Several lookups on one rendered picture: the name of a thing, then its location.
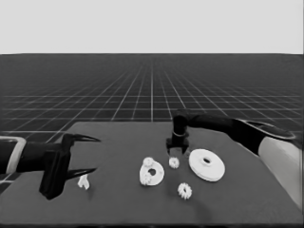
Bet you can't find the large thick white disc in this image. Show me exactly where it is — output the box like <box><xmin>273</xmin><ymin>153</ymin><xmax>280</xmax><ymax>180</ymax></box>
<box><xmin>188</xmin><ymin>148</ymin><xmax>226</xmax><ymax>183</ymax></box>

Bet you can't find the white round carrier with pins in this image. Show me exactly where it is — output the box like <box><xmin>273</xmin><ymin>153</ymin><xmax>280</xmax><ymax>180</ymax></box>
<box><xmin>139</xmin><ymin>159</ymin><xmax>165</xmax><ymax>187</ymax></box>

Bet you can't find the small white T-shaped piece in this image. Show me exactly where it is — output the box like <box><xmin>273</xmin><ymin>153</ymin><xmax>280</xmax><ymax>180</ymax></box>
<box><xmin>77</xmin><ymin>174</ymin><xmax>90</xmax><ymax>191</ymax></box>

